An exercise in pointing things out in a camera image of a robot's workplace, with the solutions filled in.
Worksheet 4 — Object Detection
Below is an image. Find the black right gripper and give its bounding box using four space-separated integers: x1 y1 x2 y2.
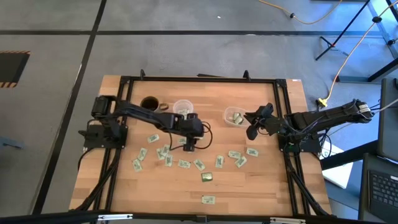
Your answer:
243 102 283 141

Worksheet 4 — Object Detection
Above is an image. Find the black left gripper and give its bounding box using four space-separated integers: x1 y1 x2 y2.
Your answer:
179 113 205 152

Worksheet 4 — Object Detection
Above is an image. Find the round clear plastic cup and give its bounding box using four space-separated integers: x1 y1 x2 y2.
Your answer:
172 99 195 118

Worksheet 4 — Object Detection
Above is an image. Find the rectangular clear plastic container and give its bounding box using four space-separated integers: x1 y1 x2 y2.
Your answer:
222 106 251 128

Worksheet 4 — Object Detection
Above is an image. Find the brown mug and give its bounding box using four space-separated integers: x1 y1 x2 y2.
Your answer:
139 95 170 112

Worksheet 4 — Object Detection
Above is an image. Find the white box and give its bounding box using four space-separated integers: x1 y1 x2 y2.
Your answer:
322 141 354 190

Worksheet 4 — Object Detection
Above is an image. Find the black tripod stand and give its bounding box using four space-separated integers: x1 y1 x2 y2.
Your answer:
315 0 398 83

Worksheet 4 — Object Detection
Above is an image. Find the grey computer monitor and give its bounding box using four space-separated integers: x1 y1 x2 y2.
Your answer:
377 77 398 162

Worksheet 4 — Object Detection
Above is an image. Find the black laptop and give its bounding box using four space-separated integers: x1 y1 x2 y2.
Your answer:
359 152 398 224

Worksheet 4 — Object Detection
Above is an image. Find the grey flat floor object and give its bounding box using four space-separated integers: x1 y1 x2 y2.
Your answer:
0 136 25 150

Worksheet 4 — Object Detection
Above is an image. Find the hazard-striped black floor hatch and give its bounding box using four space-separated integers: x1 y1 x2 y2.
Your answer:
0 50 31 89

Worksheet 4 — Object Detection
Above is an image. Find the black looped gripper cable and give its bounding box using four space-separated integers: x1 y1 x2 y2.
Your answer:
167 120 214 151

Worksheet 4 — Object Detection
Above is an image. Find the black aluminium table frame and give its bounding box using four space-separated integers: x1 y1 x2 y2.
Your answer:
91 75 332 217

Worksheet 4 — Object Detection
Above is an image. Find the yellow cable with plug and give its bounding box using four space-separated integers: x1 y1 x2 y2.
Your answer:
317 0 398 108

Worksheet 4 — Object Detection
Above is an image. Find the black cable bundle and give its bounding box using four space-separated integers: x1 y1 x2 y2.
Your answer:
284 152 331 217
74 148 125 212

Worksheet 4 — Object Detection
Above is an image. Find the black camera beam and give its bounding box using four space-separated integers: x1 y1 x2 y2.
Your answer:
0 208 398 224

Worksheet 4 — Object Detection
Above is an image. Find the silver beam bracket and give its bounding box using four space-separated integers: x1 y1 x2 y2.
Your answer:
269 217 307 224
97 213 134 222

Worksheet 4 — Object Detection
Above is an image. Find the yellow cable with black ball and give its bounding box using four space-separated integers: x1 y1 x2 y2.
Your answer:
257 0 343 25

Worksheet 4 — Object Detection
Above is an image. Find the white cable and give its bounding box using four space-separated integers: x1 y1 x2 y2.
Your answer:
328 98 398 138

